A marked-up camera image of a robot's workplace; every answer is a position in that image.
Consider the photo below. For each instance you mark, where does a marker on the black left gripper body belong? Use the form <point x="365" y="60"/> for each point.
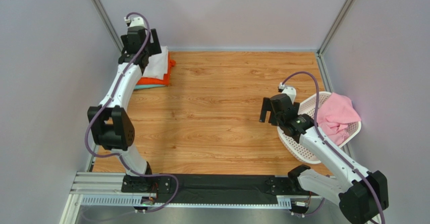
<point x="125" y="39"/>

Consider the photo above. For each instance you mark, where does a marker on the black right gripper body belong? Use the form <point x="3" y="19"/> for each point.
<point x="273" y="108"/>

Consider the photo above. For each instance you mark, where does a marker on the white t shirt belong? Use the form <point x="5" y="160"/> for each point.
<point x="158" y="65"/>

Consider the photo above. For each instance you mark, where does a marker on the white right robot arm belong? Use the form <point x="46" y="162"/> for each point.
<point x="326" y="169"/>

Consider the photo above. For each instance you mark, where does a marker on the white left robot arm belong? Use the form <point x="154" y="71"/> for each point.
<point x="110" y="131"/>

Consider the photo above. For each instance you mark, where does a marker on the folded orange t shirt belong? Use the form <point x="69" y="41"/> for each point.
<point x="165" y="81"/>

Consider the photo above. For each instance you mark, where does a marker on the white perforated plastic basket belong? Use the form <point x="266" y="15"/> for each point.
<point x="300" y="152"/>

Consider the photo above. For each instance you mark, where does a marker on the folded teal t shirt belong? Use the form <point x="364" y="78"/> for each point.
<point x="149" y="86"/>

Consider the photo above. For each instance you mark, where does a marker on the pink t shirt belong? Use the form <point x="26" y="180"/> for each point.
<point x="334" y="117"/>

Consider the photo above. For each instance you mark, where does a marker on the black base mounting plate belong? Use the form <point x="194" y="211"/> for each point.
<point x="213" y="189"/>

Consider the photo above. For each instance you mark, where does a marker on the left aluminium corner post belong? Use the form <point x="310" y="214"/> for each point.
<point x="108" y="23"/>

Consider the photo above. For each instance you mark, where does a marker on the aluminium corner post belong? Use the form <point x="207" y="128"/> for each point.
<point x="334" y="27"/>
<point x="108" y="23"/>

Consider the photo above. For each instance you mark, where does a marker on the right aluminium corner post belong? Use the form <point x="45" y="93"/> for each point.
<point x="334" y="27"/>

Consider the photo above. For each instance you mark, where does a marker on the aluminium front frame rail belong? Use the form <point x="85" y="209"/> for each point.
<point x="104" y="189"/>

